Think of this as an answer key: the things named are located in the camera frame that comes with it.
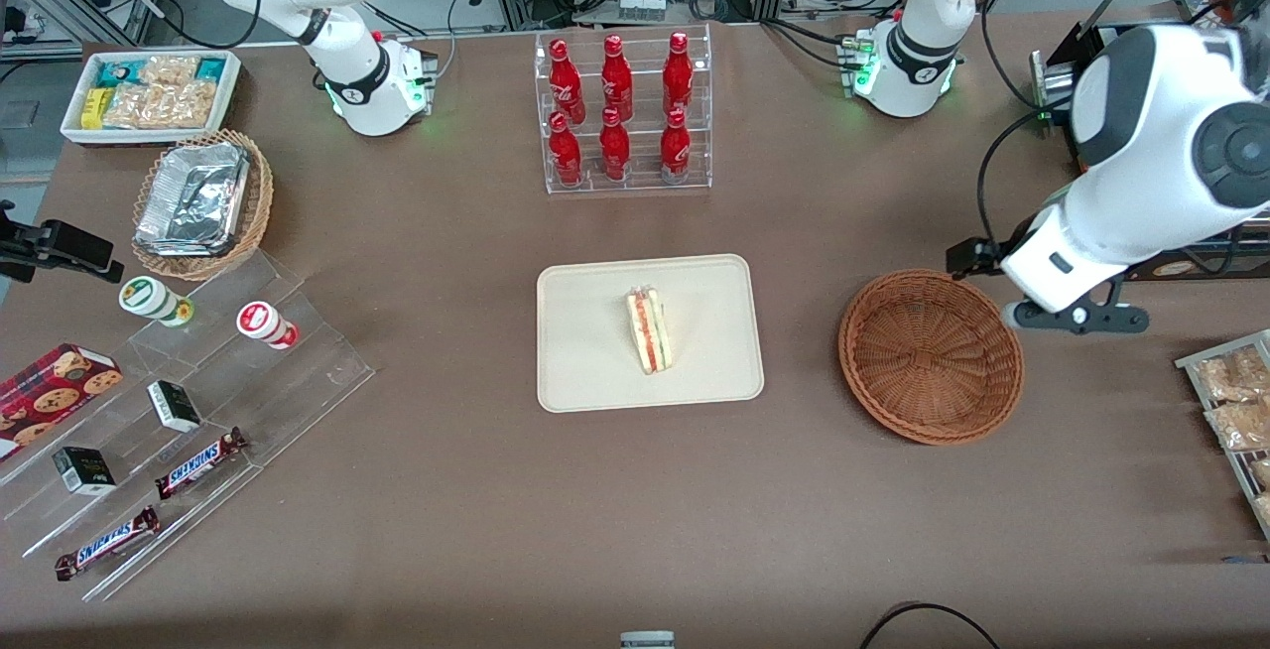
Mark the triangular sandwich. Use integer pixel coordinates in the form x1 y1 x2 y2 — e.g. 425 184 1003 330
624 285 675 377

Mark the round brown wicker basket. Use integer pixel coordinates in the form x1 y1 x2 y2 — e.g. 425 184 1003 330
838 270 1025 447

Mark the oval light wicker basket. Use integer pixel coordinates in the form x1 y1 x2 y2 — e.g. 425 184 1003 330
131 128 276 283

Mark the beige plastic tray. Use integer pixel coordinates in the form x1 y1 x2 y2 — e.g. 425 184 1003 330
537 254 765 414

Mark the green lid cup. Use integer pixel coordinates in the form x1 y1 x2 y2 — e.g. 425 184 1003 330
118 275 195 328

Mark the white rectangular snack bin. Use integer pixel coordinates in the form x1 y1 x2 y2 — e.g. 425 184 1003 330
60 50 243 149

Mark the aluminium foil container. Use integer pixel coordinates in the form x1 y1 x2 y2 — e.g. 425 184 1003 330
134 141 252 259

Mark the red cookie box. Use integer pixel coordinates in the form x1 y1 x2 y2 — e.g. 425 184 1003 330
0 343 125 462

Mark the large clear cracker bag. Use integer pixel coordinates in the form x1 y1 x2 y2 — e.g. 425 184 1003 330
103 80 221 130

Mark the black food warmer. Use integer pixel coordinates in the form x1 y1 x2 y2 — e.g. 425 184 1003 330
1030 0 1270 283

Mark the small black box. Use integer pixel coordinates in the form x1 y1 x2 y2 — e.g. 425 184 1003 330
52 447 118 497
147 380 203 434

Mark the small clear cracker bag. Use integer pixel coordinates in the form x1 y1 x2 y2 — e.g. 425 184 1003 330
139 55 200 87

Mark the red lid cup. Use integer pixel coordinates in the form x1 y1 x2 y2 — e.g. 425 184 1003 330
236 301 300 351

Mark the Snickers bar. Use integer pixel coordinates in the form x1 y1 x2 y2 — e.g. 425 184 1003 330
154 428 249 501
55 505 162 583

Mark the clear acrylic step stand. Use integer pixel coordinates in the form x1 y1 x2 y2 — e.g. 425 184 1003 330
0 250 376 603

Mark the red cola bottle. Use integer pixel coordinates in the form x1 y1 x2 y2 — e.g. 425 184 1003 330
548 111 584 188
600 34 635 121
549 39 587 124
659 108 693 185
662 32 695 116
598 106 632 183

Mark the clear acrylic bottle rack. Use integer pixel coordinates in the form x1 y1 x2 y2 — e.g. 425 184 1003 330
534 24 713 195

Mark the grey wire snack tray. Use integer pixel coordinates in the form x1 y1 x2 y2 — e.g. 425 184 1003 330
1175 329 1270 543

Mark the black floor cable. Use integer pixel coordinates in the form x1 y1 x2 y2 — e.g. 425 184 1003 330
858 601 1003 649

